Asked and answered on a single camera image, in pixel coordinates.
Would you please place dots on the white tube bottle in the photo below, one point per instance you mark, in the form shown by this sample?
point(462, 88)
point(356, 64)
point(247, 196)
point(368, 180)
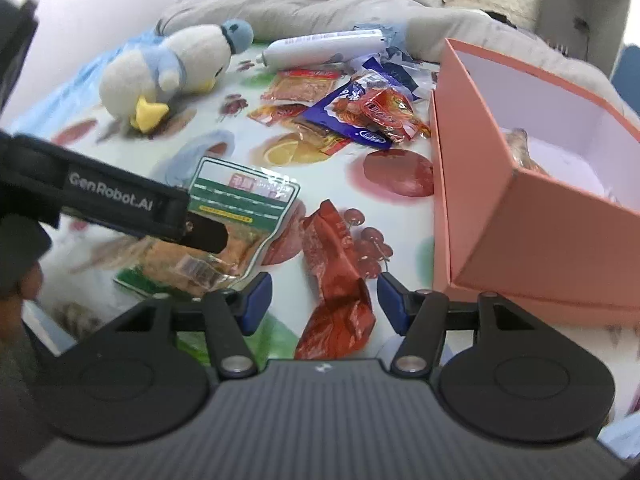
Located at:
point(320, 47)

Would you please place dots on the dark blue snack packet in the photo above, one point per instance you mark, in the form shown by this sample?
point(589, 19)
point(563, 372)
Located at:
point(395, 77)

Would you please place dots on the green striped snack packet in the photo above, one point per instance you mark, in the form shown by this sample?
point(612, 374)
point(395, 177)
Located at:
point(240, 220)

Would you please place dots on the grey duvet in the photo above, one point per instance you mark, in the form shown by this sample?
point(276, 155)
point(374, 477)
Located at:
point(350, 0)

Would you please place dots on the matte red snack packet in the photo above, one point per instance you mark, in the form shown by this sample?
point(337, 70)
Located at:
point(340, 285)

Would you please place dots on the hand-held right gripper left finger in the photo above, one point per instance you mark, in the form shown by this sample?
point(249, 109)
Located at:
point(257, 305)

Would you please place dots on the plush duck toy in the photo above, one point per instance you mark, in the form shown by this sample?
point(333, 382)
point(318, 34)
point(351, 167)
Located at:
point(180, 67)

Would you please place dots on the black wall socket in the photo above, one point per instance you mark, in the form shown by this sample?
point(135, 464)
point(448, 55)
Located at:
point(580, 24)

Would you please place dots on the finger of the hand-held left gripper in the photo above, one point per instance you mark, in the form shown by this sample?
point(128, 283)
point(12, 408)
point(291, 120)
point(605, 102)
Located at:
point(207, 232)

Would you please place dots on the small red snack packet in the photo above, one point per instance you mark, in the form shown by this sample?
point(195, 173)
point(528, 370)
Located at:
point(277, 112)

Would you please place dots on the black clothing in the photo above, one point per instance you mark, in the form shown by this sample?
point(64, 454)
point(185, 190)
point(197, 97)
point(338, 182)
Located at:
point(500, 19)

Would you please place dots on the pink cardboard box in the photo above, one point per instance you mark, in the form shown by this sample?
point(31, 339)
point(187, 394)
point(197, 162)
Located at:
point(500, 220)

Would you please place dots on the clear blue-print wrapper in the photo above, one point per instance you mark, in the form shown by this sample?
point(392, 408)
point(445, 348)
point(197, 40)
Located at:
point(385, 42)

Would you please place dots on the orange clear snack packet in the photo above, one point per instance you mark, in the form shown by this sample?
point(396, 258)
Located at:
point(302, 85)

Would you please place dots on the fruit printed bed sheet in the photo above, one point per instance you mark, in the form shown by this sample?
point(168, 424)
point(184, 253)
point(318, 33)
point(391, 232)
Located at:
point(210, 125)

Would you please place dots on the brown snack packet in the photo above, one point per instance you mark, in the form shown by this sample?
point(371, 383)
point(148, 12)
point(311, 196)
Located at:
point(522, 152)

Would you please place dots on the orange-red snack packet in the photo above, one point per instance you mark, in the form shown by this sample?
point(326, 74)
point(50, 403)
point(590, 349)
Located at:
point(392, 110)

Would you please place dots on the blue chair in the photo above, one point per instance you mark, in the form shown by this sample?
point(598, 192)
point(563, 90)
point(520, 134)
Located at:
point(629, 72)

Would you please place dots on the person's left hand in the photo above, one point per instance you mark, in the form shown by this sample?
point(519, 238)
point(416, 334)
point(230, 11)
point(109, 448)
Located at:
point(31, 284)

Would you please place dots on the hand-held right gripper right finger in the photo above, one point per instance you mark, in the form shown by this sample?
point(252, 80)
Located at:
point(392, 305)

